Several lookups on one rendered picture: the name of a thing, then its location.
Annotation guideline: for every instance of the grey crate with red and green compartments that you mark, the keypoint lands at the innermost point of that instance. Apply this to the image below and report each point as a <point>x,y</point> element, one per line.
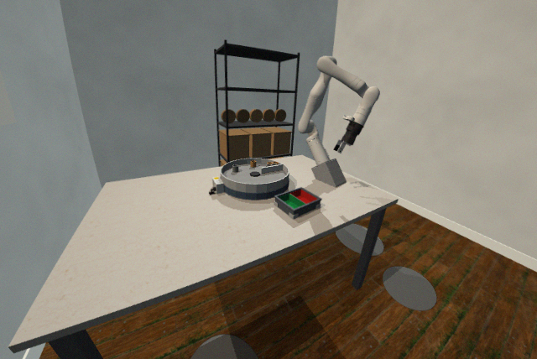
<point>297,202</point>

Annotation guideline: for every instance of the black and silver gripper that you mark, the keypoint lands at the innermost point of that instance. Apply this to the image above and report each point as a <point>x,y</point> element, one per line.
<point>355,127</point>

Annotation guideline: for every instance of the grey round turntable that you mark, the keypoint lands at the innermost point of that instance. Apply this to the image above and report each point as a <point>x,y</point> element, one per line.
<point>258,183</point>

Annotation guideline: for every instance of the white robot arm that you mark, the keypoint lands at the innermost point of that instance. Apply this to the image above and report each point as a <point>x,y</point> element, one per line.
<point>328,68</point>

